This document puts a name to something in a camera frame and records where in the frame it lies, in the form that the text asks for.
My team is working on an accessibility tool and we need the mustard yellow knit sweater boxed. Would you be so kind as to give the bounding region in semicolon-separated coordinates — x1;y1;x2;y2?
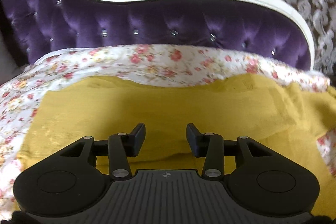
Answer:
17;74;335;217

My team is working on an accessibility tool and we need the floral quilted bedspread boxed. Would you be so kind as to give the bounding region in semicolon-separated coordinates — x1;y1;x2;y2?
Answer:
1;45;335;220

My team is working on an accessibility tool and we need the purple tufted white-framed headboard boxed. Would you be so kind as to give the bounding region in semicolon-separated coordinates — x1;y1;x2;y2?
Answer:
1;0;314;70

